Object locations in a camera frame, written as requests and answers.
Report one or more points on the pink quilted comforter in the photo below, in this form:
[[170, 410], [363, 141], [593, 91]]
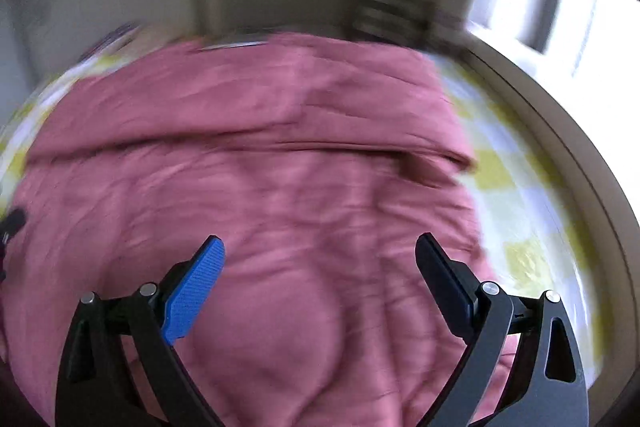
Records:
[[260, 187]]

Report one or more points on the embroidered floral pillow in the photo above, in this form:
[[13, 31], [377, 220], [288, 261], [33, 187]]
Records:
[[117, 38]]

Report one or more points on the yellow white checkered bed sheet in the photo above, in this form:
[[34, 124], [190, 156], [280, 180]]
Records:
[[520, 217]]

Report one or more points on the beige bed frame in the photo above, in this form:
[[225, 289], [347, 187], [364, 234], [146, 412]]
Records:
[[575, 157]]

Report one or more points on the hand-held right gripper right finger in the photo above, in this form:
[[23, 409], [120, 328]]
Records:
[[450, 282]]

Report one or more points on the window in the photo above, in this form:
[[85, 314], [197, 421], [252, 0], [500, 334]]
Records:
[[595, 22]]

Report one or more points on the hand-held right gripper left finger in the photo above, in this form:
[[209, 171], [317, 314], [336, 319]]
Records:
[[192, 289]]

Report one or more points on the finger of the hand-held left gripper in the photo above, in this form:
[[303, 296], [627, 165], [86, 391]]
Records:
[[12, 222]]

